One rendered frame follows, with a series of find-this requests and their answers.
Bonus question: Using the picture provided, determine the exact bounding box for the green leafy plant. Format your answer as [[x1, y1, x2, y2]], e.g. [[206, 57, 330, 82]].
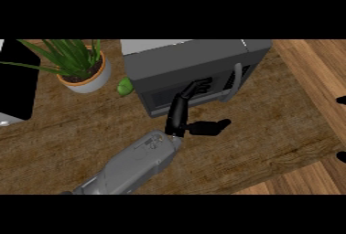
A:
[[0, 38, 104, 80]]

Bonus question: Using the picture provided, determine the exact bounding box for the grey and orange flower pot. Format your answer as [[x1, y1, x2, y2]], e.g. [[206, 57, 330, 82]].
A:
[[55, 49, 114, 94]]

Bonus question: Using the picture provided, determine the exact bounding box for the dark grey microwave door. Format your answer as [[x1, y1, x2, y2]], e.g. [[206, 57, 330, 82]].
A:
[[132, 61, 248, 119]]

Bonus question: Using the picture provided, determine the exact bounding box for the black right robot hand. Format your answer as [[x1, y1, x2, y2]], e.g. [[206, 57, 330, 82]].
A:
[[336, 95, 346, 164]]

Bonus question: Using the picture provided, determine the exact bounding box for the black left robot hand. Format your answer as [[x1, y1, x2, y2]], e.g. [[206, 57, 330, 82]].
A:
[[164, 77, 232, 139]]

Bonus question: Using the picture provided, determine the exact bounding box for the green rounded object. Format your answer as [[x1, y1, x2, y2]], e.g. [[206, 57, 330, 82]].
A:
[[117, 76, 135, 98]]

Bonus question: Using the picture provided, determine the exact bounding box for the black appliance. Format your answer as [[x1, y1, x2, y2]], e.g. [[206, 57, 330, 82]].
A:
[[0, 38, 41, 127]]

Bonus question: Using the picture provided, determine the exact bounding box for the dark grey microwave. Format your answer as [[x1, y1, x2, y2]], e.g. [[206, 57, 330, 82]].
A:
[[118, 38, 275, 119]]

